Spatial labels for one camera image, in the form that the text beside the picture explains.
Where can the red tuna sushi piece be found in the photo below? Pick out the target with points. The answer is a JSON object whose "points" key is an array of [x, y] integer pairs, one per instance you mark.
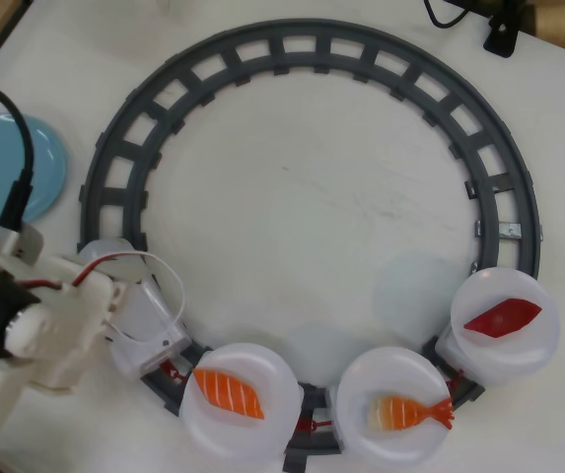
{"points": [[504, 317]]}

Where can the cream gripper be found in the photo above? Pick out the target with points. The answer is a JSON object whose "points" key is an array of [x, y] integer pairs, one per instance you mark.
{"points": [[140, 315]]}

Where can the silver tape piece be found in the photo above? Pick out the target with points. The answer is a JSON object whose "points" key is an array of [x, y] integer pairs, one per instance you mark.
{"points": [[511, 230]]}

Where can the grey circular toy rail track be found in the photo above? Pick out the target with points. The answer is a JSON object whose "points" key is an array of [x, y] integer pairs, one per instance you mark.
{"points": [[531, 197]]}

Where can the white Shinkansen toy locomotive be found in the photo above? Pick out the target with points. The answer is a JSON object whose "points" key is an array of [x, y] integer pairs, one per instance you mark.
{"points": [[149, 315]]}

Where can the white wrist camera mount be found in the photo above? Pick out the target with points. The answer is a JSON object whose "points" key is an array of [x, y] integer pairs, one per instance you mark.
{"points": [[28, 244]]}

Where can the orange salmon sushi piece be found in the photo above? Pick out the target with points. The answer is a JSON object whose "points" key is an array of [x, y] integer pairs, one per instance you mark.
{"points": [[228, 394]]}

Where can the red train coupler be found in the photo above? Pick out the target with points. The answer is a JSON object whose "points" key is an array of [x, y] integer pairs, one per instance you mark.
{"points": [[311, 426], [173, 373]]}

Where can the white round plate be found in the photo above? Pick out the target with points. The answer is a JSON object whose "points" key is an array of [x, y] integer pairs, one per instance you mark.
{"points": [[509, 364], [390, 369], [262, 359]]}

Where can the orange shrimp sushi piece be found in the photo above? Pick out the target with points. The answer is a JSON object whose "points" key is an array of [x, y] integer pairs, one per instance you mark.
{"points": [[400, 411]]}

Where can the black clamp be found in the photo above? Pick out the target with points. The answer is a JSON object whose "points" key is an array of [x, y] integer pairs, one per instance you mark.
{"points": [[501, 37]]}

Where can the white toy train car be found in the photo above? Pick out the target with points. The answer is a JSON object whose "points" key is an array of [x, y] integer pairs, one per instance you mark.
{"points": [[447, 345], [335, 414]]}

